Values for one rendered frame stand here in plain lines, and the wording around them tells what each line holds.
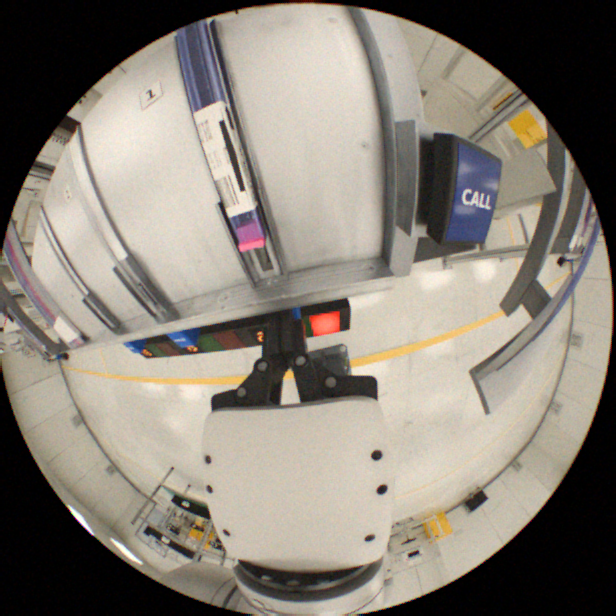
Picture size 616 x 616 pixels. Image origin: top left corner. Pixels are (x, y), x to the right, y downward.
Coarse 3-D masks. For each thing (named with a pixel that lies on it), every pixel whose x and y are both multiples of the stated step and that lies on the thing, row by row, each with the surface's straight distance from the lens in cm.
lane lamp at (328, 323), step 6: (336, 312) 17; (312, 318) 17; (318, 318) 18; (324, 318) 18; (330, 318) 18; (336, 318) 18; (312, 324) 18; (318, 324) 18; (324, 324) 18; (330, 324) 19; (336, 324) 19; (318, 330) 19; (324, 330) 19; (330, 330) 20; (336, 330) 20
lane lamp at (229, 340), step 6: (216, 336) 21; (222, 336) 21; (228, 336) 20; (234, 336) 20; (222, 342) 22; (228, 342) 21; (234, 342) 21; (240, 342) 21; (228, 348) 23; (234, 348) 22; (240, 348) 22
